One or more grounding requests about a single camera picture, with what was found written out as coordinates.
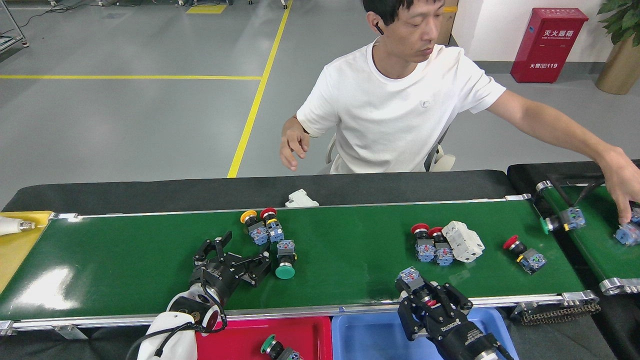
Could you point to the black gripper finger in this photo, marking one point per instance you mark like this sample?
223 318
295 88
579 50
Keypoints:
410 312
205 252
260 270
450 295

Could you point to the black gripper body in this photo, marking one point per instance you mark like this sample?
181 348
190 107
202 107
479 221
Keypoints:
457 332
217 280

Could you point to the green push button switch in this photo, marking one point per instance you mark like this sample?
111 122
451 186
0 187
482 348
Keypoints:
636 216
285 271
627 235
268 344
571 218

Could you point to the yellow push button switch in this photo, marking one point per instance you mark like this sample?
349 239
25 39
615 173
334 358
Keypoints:
258 234

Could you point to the grey blue push button switch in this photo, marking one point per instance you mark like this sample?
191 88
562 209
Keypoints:
410 276

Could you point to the red push button switch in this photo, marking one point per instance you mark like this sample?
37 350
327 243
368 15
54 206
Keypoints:
531 261
275 231
444 255
425 250

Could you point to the white circuit breaker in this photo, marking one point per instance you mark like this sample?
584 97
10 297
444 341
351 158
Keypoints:
462 242
301 199

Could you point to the person's left forearm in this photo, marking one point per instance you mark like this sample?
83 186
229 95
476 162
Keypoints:
575 135

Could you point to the person's right forearm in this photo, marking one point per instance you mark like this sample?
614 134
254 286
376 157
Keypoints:
305 126

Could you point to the red plastic tray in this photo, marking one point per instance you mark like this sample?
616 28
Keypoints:
240 340

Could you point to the long green conveyor belt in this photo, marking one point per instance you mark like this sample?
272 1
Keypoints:
350 280

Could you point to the short green conveyor belt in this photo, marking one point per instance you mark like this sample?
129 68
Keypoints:
595 250

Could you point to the yellow plastic tray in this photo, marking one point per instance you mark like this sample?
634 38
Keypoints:
15 255

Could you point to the person's right hand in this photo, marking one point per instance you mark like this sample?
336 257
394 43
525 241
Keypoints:
292 140

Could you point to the person's left hand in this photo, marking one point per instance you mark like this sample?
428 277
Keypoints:
622 180

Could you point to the blue plastic bin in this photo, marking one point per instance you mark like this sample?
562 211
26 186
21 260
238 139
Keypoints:
365 340

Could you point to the thin black rod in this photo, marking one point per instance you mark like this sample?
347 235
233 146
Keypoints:
560 191

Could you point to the person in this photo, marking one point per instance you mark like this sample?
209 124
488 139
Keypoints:
395 110

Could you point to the white light bulb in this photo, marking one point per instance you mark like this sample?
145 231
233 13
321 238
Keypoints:
10 226

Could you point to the red fire extinguisher cabinet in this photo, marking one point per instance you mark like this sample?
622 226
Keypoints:
547 50

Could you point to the black earbud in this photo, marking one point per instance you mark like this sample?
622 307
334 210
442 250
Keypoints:
379 28

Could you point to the cardboard box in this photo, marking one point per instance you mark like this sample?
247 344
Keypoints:
447 25

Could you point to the potted plant gold planter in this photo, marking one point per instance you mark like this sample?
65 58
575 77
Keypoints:
620 70

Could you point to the metal rack cart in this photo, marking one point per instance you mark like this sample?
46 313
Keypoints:
7 42

